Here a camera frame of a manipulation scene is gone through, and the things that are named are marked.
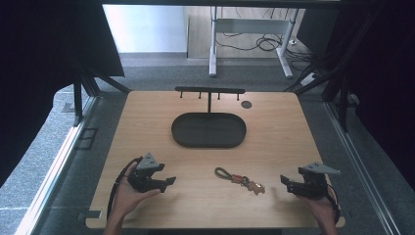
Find aluminium rail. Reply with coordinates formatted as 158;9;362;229
324;101;403;235
13;95;101;235

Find white power strip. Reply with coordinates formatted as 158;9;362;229
300;71;319;87

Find black curtain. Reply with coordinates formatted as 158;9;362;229
0;0;125;188
326;0;415;192

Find person's right hand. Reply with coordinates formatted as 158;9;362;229
299;195;339;226

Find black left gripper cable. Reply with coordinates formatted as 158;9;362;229
106;156;145;220

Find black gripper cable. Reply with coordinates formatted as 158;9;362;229
326;183;343;224
106;156;145;220

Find keychain with green cord loop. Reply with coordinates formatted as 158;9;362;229
213;166;266;197

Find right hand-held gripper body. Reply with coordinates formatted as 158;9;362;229
287;162;342;201

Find black floor cables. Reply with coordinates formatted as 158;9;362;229
215;30;315;71

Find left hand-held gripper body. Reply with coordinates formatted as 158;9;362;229
127;152;165;194

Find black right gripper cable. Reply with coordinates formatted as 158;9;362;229
326;183;343;224

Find person's left hand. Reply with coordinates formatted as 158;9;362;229
111;162;161;223

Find black key rack with tray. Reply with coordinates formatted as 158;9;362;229
170;85;248;149

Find black metal frame strut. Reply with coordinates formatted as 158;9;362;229
71;65;132;127
283;9;383;133

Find white metal desk frame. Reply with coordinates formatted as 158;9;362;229
207;5;300;79

